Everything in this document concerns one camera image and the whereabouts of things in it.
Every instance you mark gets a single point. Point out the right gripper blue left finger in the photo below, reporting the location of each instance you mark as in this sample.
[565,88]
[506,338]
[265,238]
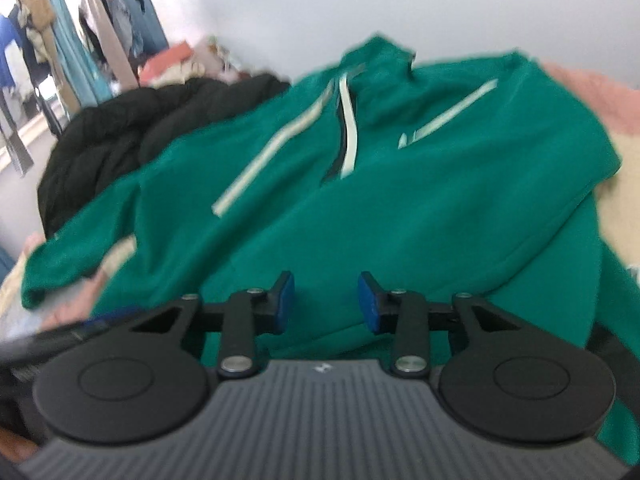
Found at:
[283,292]

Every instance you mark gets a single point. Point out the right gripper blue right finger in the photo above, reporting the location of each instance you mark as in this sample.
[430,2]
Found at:
[369,294]

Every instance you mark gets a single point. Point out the green hoodie with cream print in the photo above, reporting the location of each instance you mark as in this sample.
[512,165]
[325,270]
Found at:
[463,390]

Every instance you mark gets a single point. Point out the pile of pink white clothes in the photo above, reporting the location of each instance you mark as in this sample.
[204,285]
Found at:
[177,64]

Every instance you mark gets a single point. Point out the hanging clothes on rack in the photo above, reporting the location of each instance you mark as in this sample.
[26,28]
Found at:
[80,53]

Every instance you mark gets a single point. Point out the person's left hand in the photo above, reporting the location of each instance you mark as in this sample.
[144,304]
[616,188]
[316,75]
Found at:
[16,448]

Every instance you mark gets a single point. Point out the black jacket on bed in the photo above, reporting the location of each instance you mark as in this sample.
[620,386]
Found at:
[105,142]

